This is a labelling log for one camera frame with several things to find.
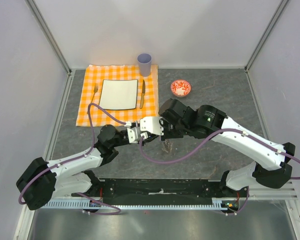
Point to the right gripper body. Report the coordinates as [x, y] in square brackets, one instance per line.
[170, 132]

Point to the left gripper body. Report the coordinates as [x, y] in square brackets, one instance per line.
[123, 138]

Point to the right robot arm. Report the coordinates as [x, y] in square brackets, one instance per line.
[270, 166]

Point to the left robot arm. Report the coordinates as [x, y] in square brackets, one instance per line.
[44, 180]

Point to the orange checkered cloth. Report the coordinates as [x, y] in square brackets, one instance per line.
[96, 74]

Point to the red patterned bowl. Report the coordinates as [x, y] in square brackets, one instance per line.
[180, 88]

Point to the white square plate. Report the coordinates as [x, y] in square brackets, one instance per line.
[119, 94]

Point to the gold knife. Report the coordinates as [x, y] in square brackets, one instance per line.
[143, 91]

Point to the gold fork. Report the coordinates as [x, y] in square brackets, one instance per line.
[95, 90]

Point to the lilac plastic cup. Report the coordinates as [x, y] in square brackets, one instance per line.
[144, 63]

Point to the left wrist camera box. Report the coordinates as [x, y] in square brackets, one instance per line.
[135, 133]

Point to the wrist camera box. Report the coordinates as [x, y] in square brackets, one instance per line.
[152, 124]
[135, 133]

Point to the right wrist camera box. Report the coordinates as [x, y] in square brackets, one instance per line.
[152, 124]

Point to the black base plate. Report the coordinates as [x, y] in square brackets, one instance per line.
[116, 187]

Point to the slotted cable duct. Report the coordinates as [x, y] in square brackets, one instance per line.
[86, 204]

